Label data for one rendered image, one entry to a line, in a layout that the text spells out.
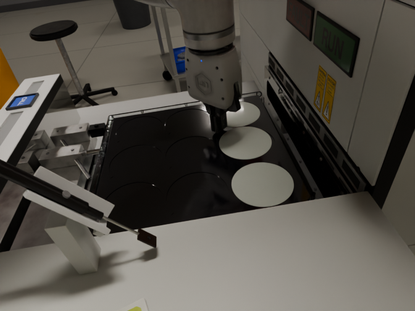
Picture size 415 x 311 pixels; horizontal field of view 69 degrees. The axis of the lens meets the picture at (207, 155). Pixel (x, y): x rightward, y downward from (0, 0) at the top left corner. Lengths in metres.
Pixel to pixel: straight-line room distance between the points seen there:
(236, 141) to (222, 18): 0.23
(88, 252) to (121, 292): 0.05
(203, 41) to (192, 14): 0.04
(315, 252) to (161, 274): 0.17
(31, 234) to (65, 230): 0.27
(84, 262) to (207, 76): 0.34
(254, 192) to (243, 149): 0.11
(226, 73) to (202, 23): 0.08
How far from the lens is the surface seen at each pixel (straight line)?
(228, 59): 0.50
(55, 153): 0.68
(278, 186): 0.50
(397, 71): 0.35
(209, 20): 0.48
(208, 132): 0.62
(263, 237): 0.36
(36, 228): 0.59
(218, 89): 0.52
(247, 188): 0.49
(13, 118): 0.76
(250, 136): 0.59
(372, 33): 0.38
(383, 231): 0.39
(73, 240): 0.33
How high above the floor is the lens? 1.26
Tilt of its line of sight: 40 degrees down
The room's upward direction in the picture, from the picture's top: 8 degrees counter-clockwise
